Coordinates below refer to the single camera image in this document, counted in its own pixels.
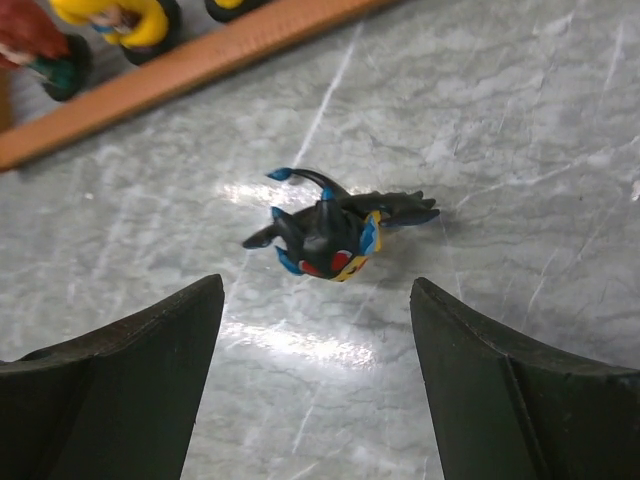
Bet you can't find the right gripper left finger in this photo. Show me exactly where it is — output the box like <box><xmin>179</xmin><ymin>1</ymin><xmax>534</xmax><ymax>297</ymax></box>
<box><xmin>1</xmin><ymin>274</ymin><xmax>224</xmax><ymax>480</ymax></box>

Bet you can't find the brown-haired figurine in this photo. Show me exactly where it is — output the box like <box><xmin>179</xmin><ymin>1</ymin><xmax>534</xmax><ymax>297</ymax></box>
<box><xmin>204</xmin><ymin>0</ymin><xmax>269</xmax><ymax>23</ymax></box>

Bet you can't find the yellow-haired figurine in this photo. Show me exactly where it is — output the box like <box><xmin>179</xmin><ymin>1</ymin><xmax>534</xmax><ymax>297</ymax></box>
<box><xmin>50</xmin><ymin>0</ymin><xmax>182</xmax><ymax>66</ymax></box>

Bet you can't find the orange wooden three-tier shelf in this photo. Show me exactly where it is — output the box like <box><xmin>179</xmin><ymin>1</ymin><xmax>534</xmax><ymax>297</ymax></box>
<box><xmin>1</xmin><ymin>0</ymin><xmax>384</xmax><ymax>171</ymax></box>

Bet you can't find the black yellow spiky figurine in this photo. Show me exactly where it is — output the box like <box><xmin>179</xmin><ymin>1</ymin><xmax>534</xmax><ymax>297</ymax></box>
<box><xmin>242</xmin><ymin>168</ymin><xmax>440</xmax><ymax>282</ymax></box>

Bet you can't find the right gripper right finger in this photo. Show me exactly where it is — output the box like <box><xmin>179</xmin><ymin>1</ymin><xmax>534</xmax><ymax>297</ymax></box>
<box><xmin>410</xmin><ymin>278</ymin><xmax>639</xmax><ymax>480</ymax></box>

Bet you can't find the red-haired figurine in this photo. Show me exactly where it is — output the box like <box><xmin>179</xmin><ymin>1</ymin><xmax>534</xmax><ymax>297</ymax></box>
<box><xmin>1</xmin><ymin>0</ymin><xmax>93</xmax><ymax>102</ymax></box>

